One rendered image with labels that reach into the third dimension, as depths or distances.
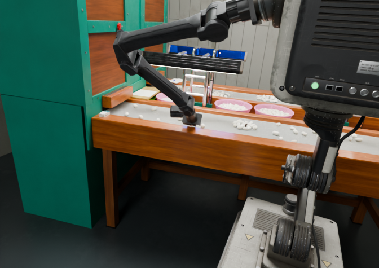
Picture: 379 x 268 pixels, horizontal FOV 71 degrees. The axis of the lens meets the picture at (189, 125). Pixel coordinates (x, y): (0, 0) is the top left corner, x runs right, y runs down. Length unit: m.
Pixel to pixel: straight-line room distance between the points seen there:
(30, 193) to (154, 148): 0.97
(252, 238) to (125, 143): 0.82
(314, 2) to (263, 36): 2.68
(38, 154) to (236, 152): 1.19
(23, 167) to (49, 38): 0.86
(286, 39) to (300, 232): 0.66
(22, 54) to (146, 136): 0.78
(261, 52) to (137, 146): 2.22
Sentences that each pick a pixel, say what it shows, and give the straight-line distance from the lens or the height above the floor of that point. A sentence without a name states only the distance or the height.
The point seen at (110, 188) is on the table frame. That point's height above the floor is 0.31.
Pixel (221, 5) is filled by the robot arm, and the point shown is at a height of 1.35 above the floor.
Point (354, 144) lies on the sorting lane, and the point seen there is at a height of 0.74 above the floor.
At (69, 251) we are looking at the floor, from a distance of 1.86.
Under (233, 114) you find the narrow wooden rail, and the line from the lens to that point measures 1.74.
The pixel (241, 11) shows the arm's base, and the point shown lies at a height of 1.34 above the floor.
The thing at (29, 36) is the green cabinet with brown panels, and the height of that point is 1.17.
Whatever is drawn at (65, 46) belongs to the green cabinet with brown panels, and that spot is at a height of 1.14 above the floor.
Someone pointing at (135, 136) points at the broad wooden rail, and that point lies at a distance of 1.48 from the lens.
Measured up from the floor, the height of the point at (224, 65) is 1.08.
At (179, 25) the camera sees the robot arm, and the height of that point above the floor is 1.29.
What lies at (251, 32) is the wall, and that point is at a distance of 3.34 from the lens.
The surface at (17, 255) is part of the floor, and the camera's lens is 1.94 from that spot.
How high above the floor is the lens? 1.31
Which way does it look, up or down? 22 degrees down
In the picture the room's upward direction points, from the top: 4 degrees clockwise
